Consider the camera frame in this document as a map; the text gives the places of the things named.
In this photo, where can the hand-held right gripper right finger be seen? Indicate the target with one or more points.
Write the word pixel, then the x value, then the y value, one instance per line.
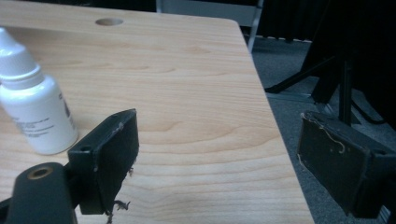
pixel 339 161

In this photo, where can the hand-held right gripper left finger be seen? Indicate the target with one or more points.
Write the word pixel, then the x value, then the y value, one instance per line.
pixel 102 161

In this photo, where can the white dropper bottle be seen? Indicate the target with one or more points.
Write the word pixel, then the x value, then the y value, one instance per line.
pixel 29 96

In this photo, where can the black tripod stand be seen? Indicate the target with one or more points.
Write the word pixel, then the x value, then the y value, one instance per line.
pixel 336 74

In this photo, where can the dark curtain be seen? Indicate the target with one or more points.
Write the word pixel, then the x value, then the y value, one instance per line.
pixel 289 18

